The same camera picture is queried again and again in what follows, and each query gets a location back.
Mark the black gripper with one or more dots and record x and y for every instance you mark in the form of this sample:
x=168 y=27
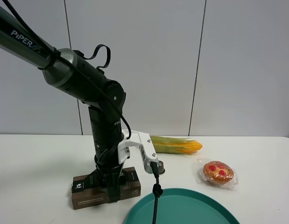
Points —
x=109 y=176

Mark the brown espresso capsule box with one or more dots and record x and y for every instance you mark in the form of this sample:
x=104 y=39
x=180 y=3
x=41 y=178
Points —
x=87 y=191

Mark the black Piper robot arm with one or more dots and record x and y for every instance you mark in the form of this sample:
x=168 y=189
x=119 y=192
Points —
x=69 y=71

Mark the brown coffee capsule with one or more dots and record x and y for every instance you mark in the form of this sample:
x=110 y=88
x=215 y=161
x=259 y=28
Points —
x=161 y=168

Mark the teal round plate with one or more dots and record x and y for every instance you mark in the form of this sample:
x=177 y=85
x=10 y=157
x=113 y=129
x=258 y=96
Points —
x=180 y=206

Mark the corn cob with husk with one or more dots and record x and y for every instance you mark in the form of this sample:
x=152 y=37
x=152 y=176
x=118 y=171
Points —
x=168 y=145

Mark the wrapped fruit tart pastry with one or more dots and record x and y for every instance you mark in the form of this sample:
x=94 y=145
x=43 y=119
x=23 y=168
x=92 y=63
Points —
x=216 y=173

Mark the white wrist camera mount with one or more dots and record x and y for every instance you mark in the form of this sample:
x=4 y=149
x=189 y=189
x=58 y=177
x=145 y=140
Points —
x=143 y=143

